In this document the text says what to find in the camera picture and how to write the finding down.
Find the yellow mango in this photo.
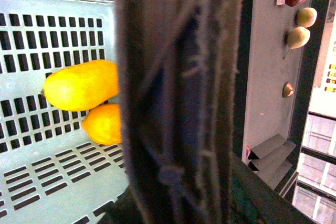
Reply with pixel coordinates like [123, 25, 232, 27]
[42, 59, 119, 111]

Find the green pear upper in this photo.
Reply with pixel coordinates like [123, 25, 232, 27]
[296, 7, 317, 28]

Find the yellow lemon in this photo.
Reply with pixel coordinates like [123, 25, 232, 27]
[82, 104, 122, 145]

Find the light blue plastic basket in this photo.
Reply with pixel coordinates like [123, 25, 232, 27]
[0, 0, 132, 224]

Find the black fruit shelf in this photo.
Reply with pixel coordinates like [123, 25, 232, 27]
[233, 0, 330, 200]

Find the green pear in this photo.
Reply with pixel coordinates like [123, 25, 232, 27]
[287, 26, 311, 49]
[296, 7, 317, 28]

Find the green pear lower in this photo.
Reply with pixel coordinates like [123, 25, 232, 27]
[287, 26, 311, 49]

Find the brown basket handle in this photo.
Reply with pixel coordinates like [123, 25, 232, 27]
[115, 0, 242, 223]

